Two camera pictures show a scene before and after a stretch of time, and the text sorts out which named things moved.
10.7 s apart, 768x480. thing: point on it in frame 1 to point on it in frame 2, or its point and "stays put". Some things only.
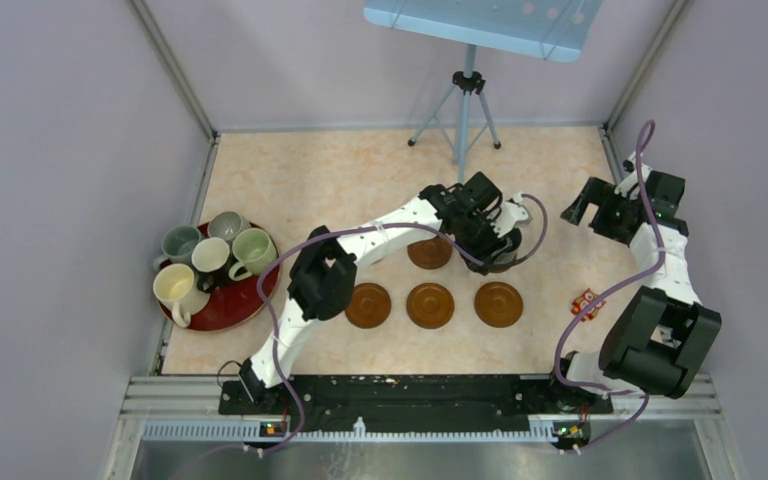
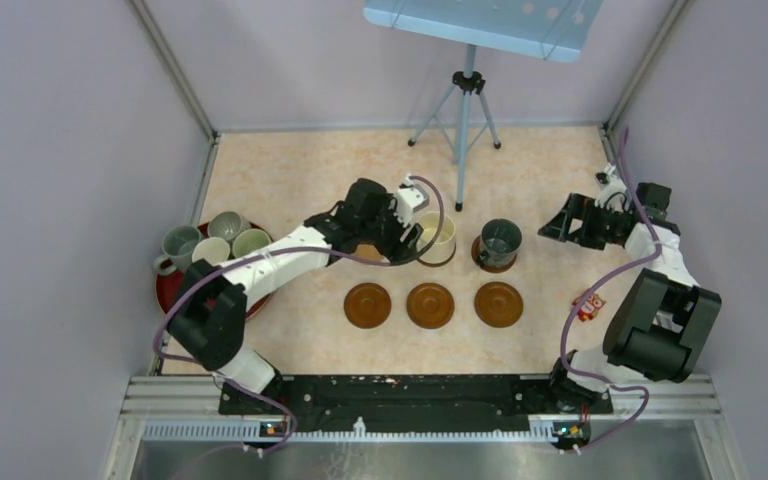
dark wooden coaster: x=499 y=304 stays put
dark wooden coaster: x=430 y=306 stays put
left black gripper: x=480 y=251 to x=395 y=249
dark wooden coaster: x=370 y=305 stays put
